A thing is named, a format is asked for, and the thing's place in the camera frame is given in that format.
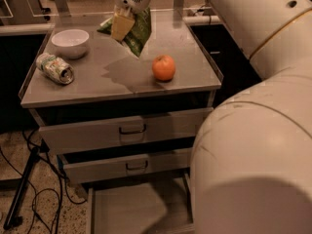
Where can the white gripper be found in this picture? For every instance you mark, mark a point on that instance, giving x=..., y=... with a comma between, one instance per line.
x=122, y=25

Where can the green jalapeno chip bag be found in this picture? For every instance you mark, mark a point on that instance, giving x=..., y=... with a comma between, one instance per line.
x=136, y=39

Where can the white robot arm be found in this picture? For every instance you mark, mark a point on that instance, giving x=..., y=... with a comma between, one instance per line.
x=251, y=163

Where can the grey metal drawer cabinet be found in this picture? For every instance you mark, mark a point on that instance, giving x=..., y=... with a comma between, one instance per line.
x=111, y=83

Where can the grey top drawer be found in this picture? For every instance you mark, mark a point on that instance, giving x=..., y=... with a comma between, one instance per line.
x=101, y=134

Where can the grey drawer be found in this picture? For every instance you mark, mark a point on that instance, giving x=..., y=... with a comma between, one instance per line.
x=145, y=204
x=134, y=165
x=101, y=134

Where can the grey middle drawer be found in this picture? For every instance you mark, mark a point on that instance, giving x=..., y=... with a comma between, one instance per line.
x=134, y=165

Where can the grey bottom drawer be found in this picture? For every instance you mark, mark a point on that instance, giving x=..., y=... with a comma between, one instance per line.
x=145, y=204

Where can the white ceramic bowl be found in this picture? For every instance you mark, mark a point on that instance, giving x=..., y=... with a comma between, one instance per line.
x=72, y=43

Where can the orange fruit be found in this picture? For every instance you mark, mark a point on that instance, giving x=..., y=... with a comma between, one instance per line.
x=164, y=68

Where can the grey metal railing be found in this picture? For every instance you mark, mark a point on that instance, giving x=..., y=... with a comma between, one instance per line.
x=38, y=16

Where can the crushed green soda can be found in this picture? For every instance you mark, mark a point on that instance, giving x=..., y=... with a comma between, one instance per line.
x=55, y=68

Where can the black tripod leg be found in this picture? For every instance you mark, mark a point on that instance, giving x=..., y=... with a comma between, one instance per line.
x=13, y=210

